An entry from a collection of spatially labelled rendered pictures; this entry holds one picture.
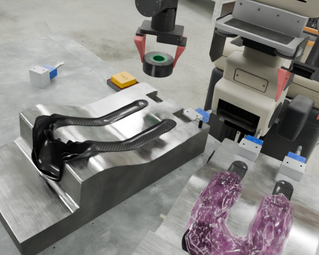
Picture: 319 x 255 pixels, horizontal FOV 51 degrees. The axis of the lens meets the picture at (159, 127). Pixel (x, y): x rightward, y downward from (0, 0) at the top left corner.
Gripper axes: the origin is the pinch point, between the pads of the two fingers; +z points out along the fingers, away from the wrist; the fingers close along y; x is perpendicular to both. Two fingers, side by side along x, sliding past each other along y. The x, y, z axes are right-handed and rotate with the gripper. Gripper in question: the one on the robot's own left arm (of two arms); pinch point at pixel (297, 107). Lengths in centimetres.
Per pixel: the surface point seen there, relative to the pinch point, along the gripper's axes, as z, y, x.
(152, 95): 12.8, -36.9, 1.5
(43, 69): 19, -73, -6
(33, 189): 33, -34, -36
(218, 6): -55, -151, 280
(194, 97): 31, -88, 159
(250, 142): 12.3, -6.3, 1.0
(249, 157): 15.3, -4.6, -0.8
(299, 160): 11.7, 5.3, 5.1
